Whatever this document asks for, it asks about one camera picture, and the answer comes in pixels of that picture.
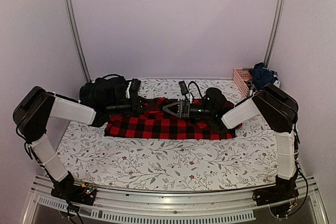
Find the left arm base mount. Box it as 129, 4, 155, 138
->
51, 174, 97, 206

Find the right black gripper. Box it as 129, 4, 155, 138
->
163, 100, 215, 119

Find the aluminium frame post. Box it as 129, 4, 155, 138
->
64, 0, 91, 82
264, 0, 285, 67

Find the pink plastic basket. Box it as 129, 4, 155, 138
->
233, 68, 253, 98

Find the front aluminium rail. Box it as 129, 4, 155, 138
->
23, 176, 329, 223

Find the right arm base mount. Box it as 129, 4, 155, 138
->
252, 176, 299, 218

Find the dark blue garment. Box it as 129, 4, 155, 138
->
249, 62, 281, 90

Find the right aluminium frame post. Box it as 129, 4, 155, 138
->
264, 0, 285, 67

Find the red black plaid shirt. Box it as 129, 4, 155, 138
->
104, 97, 236, 140

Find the floral patterned table mat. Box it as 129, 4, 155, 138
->
51, 78, 296, 192

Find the dark green plaid skirt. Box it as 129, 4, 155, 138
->
79, 76, 128, 107

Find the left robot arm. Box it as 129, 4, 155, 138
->
13, 74, 153, 200

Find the left aluminium frame post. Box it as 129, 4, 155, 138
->
64, 0, 91, 82

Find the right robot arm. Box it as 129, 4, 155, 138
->
163, 83, 299, 201

